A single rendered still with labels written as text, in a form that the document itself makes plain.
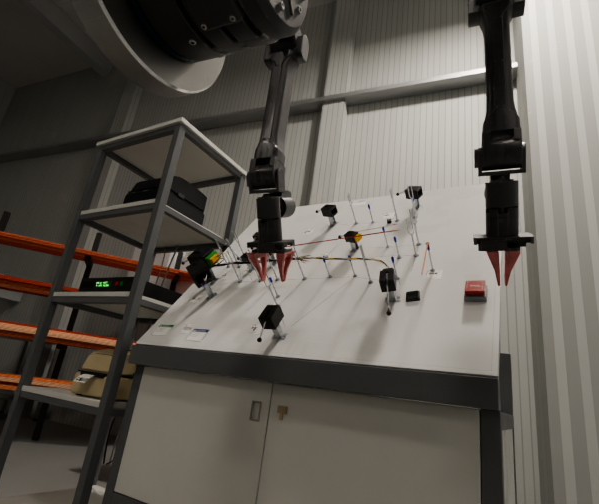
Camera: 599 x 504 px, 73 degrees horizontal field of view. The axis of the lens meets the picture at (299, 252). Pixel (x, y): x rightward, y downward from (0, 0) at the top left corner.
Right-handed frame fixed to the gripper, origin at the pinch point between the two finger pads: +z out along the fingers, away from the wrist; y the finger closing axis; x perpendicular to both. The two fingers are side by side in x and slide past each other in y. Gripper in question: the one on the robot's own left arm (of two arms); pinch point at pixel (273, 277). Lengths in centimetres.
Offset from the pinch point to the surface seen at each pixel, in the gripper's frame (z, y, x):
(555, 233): 16, -100, -282
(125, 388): 49, 78, -20
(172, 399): 44, 46, -10
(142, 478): 65, 51, 1
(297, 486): 54, -4, 1
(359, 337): 19.8, -16.0, -18.2
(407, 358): 21.7, -30.0, -11.3
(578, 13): -178, -130, -386
